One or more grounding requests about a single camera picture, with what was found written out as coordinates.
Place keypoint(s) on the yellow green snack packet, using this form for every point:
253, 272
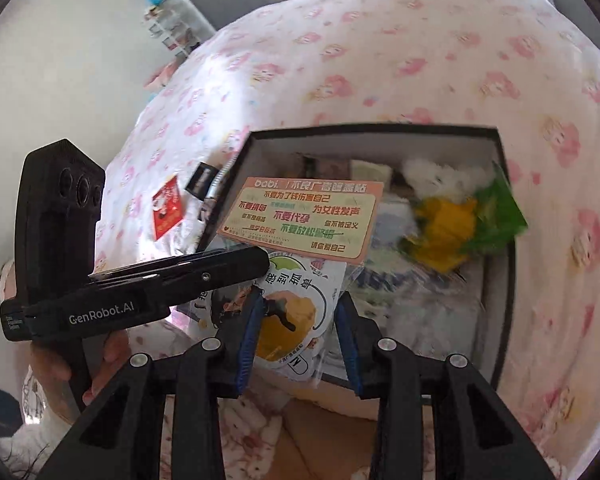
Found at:
445, 230

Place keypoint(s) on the red booklet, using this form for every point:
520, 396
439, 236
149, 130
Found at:
167, 210

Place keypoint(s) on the brown sachet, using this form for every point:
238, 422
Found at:
325, 166

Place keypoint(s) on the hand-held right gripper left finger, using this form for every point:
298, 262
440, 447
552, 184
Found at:
245, 340

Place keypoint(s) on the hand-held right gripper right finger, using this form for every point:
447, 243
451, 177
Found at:
350, 345

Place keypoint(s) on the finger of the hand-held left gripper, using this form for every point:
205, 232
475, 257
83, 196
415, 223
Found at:
220, 275
145, 269

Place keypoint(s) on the pink printed blanket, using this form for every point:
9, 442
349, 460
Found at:
430, 60

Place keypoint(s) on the white stick with black head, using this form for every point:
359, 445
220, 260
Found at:
200, 180

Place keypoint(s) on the orange sticker card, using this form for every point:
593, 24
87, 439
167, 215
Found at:
300, 220

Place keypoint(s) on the white plush toy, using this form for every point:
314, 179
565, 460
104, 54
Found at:
445, 175

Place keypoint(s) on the black storage box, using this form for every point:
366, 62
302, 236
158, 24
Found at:
360, 147

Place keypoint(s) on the round sticker packet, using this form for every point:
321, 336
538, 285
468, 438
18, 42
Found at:
290, 310

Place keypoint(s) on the pink plush pile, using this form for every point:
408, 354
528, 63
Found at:
162, 74

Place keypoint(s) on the person's left hand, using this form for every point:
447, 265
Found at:
112, 355

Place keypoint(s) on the cream small packet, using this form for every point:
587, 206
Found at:
372, 175

